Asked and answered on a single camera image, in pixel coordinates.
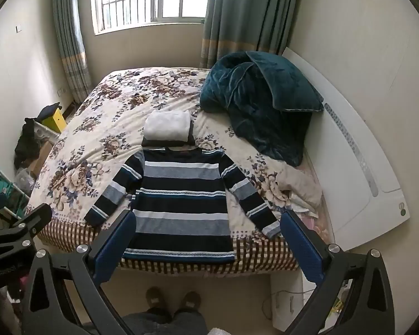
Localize cream crumpled cloth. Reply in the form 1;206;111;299
278;164;324;214

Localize cardboard box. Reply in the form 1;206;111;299
31;140;55;176

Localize yellow box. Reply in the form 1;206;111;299
42;107;68;134

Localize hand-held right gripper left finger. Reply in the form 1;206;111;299
19;211;137;335

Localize dark bag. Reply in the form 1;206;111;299
38;102;62;121

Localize teal blue garment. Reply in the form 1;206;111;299
199;52;325;167

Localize grey-green curtain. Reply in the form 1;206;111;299
200;0;301;71
52;0;92;104

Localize floral bed blanket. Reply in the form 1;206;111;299
26;67;330;273

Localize white folded garment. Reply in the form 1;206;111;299
145;110;190;140

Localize black clothes pile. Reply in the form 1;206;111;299
15;118;40;169

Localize blue striped knit sweater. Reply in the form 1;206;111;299
84;148;282;262

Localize person's grey trouser legs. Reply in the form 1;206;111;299
120;306;210;335

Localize dark folded garment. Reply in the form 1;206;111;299
141;120;196;148

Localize brown slipper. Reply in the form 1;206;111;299
177;291;202;313
146;287;168;310

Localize green metal rack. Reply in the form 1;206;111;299
0;162;30;221

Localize white nightstand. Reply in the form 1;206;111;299
270;271;322;333

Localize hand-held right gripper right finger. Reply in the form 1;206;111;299
280;210;396;335

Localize thin cable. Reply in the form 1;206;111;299
261;289;291;317

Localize white headboard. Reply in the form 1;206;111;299
281;47;411;252

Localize clear plastic bag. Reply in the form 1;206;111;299
15;167;36;193

